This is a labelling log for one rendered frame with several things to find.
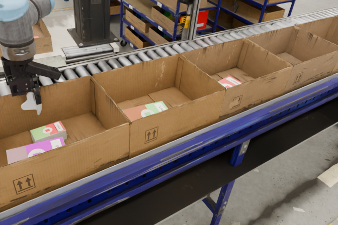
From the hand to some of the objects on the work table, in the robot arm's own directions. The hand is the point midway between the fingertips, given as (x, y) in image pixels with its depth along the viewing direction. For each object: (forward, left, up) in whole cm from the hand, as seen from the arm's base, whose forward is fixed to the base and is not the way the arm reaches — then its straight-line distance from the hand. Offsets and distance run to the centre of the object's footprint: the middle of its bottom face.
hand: (37, 106), depth 104 cm
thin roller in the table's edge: (-71, +48, -30) cm, 90 cm away
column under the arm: (-84, +57, -28) cm, 105 cm away
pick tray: (-94, +16, -29) cm, 99 cm away
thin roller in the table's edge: (-68, +47, -29) cm, 88 cm away
